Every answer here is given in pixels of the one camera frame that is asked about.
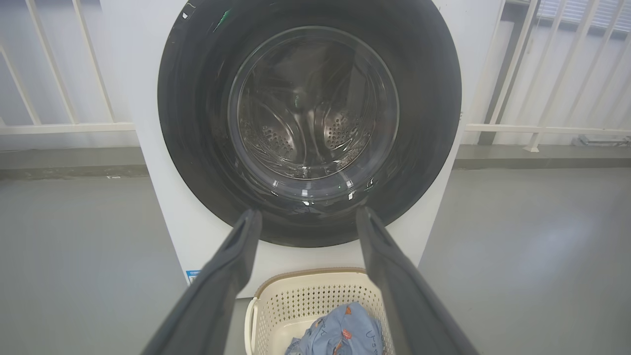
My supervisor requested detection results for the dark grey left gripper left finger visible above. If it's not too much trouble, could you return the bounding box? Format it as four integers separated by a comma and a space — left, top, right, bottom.
142, 208, 263, 355

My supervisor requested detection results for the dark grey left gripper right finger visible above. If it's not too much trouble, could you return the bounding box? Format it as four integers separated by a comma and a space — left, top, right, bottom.
356, 206, 480, 355

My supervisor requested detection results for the blue printed garment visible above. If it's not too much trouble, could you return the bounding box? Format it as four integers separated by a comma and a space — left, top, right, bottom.
285, 302, 384, 355

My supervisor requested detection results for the black glass washing machine door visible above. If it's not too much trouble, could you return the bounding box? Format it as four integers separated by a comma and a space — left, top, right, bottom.
158, 0, 462, 248

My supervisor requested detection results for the cream perforated laundry basket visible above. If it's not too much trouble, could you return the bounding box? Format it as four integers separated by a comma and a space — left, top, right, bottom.
245, 268, 395, 355

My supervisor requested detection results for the white washing machine body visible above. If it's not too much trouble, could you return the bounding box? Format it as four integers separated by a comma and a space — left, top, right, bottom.
100, 0, 503, 299

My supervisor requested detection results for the steel washing machine drum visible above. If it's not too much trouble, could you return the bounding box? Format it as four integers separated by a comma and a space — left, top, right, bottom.
237, 35, 395, 180

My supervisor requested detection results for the white metal railing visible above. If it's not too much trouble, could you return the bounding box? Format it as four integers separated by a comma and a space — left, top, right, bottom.
0, 0, 136, 136
465, 0, 631, 152

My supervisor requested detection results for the white window blind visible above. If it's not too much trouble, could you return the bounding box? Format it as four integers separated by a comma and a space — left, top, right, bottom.
537, 0, 631, 31

